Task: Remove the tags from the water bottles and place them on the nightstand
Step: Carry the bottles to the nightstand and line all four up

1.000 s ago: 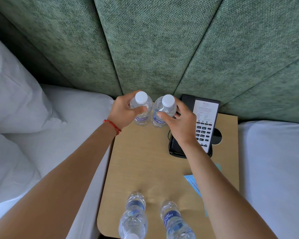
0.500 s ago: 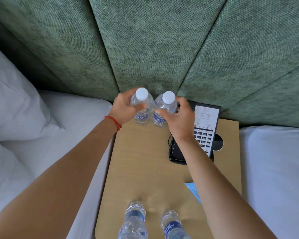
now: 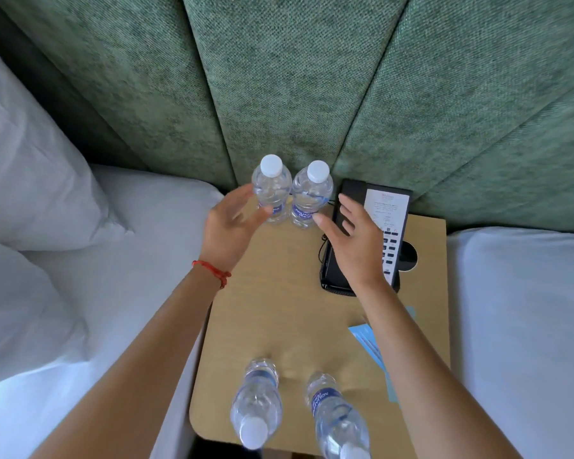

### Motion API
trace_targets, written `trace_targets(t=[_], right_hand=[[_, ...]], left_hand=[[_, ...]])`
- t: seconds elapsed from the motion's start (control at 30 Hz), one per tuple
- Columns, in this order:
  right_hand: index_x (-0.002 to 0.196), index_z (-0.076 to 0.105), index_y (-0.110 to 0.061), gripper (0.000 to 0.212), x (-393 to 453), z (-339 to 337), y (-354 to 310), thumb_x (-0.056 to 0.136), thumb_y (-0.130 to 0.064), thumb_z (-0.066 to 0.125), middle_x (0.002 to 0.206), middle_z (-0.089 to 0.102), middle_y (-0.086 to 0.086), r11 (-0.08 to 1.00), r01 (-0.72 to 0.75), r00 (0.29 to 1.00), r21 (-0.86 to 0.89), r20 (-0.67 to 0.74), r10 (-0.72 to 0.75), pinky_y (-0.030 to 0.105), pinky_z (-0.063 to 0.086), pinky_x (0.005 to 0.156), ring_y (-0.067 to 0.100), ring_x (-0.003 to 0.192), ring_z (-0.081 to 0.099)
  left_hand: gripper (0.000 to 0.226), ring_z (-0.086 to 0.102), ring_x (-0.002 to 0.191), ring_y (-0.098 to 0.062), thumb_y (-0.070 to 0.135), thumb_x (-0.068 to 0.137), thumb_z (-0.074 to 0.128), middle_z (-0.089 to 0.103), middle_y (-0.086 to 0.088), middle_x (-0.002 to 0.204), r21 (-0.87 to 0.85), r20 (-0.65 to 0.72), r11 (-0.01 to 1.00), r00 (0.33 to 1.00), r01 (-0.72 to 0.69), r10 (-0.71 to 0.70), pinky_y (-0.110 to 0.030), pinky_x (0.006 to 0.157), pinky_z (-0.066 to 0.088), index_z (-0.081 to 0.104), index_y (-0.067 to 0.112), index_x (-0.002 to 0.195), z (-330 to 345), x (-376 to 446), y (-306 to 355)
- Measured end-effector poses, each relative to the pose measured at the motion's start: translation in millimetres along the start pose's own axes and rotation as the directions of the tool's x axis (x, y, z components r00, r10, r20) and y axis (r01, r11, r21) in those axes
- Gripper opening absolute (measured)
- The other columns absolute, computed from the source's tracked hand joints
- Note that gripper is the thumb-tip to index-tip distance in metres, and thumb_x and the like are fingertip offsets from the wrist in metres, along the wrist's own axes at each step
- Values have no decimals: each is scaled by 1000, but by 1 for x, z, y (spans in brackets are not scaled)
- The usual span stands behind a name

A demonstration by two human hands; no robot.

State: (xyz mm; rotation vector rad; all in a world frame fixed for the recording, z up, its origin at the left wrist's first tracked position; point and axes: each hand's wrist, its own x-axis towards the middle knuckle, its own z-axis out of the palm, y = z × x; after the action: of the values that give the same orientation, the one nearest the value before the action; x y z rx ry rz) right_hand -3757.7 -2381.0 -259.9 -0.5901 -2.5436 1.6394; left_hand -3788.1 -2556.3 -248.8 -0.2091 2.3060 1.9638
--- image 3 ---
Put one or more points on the white pillow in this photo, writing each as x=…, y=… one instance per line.
x=24, y=320
x=33, y=176

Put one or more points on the clear plastic water bottle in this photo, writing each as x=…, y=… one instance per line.
x=337, y=420
x=311, y=195
x=256, y=406
x=272, y=186

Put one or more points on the green padded headboard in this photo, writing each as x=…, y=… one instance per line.
x=292, y=81

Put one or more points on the black white desk telephone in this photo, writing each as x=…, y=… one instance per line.
x=394, y=215

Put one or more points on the wooden nightstand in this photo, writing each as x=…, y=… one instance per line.
x=287, y=305

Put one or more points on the person's right forearm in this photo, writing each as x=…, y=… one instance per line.
x=435, y=377

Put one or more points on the teal paper mat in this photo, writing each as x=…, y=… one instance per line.
x=393, y=391

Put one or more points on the person's left hand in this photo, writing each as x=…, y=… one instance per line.
x=225, y=238

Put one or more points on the person's right hand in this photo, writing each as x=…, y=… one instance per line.
x=361, y=258

